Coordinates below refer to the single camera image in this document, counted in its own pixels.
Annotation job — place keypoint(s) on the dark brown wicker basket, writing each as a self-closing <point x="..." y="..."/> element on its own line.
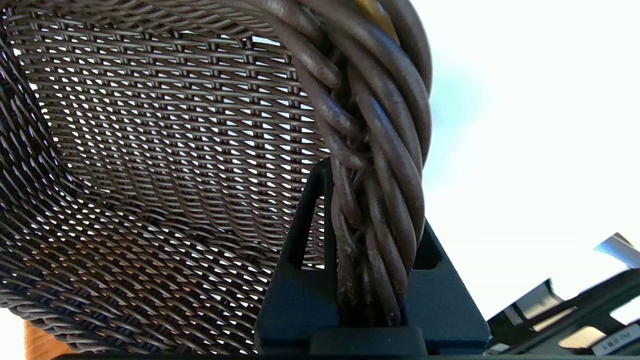
<point x="380" y="125"/>

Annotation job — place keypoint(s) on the orange wicker basket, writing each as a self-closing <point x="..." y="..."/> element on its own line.
<point x="42" y="345"/>

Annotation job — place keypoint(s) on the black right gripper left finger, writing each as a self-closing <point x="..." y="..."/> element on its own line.
<point x="295" y="310"/>

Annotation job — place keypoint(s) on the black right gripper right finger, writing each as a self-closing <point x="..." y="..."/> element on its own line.
<point x="445" y="310"/>

